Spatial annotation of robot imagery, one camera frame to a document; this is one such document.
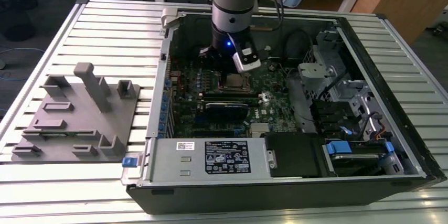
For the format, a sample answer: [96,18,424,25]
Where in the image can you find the black PC case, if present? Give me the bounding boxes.
[120,7,448,216]

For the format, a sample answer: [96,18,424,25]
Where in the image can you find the coloured power wires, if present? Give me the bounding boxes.
[370,126,389,141]

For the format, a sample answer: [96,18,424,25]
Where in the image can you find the black graphics card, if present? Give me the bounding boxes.
[204,102,249,125]

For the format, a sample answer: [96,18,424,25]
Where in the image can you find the green RAM stick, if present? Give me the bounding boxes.
[38,131,77,137]

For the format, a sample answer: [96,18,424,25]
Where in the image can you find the black office chair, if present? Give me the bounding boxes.
[0,0,38,42]

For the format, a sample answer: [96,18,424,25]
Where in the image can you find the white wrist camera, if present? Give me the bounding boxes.
[230,48,262,73]

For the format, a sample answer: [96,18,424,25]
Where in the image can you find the metal socket cover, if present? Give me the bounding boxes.
[217,70,254,92]

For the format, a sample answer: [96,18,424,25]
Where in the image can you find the grey parts rack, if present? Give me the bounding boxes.
[9,62,141,163]

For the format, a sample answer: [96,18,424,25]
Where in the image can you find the CPU socket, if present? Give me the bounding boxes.
[216,69,257,95]

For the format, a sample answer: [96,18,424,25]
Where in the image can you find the blue disk carrier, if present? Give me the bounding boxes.
[324,140,396,176]

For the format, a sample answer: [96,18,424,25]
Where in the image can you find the silver metal bracket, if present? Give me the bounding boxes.
[297,62,333,86]

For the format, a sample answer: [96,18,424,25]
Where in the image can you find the silver finned heatsink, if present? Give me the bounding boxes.
[249,123,272,133]

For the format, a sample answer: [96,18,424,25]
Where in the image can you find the black cable bundle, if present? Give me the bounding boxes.
[282,28,314,62]

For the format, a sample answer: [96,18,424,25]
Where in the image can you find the silver green CPU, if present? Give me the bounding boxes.
[225,74,248,88]

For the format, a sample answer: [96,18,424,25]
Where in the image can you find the perforated metal drive cage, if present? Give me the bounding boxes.
[298,29,350,104]

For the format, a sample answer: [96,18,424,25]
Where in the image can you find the silver power supply unit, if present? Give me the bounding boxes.
[141,137,272,183]

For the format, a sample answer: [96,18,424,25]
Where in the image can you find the green motherboard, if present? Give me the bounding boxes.
[166,58,305,140]

